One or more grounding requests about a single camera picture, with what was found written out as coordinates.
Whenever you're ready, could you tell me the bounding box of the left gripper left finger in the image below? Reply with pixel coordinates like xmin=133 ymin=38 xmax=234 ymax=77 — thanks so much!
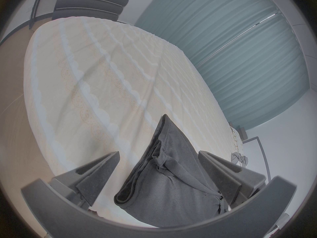
xmin=51 ymin=151 xmax=120 ymax=206

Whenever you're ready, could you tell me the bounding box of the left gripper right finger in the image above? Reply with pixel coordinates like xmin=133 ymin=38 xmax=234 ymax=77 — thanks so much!
xmin=198 ymin=151 xmax=266 ymax=205

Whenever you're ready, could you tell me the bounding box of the black T-shirt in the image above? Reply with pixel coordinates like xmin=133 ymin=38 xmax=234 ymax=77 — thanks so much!
xmin=113 ymin=114 xmax=223 ymax=228

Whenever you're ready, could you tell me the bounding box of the pile of clothes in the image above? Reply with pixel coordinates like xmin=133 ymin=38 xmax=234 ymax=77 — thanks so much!
xmin=230 ymin=152 xmax=249 ymax=167

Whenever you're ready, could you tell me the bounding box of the bed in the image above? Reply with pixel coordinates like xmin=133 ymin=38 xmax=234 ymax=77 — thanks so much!
xmin=23 ymin=16 xmax=272 ymax=229

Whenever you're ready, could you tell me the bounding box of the white printed pillow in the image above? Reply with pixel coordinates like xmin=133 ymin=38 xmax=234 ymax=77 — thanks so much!
xmin=230 ymin=126 xmax=244 ymax=154

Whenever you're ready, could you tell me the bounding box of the grey bedside table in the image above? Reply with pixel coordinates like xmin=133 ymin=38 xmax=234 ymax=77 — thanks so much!
xmin=229 ymin=122 xmax=247 ymax=140

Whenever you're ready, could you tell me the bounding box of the blue-green curtain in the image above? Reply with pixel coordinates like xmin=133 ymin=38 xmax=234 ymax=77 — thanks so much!
xmin=135 ymin=0 xmax=311 ymax=131

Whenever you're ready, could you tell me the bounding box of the black chest of drawers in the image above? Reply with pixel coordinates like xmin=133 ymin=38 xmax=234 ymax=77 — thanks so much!
xmin=52 ymin=0 xmax=129 ymax=22

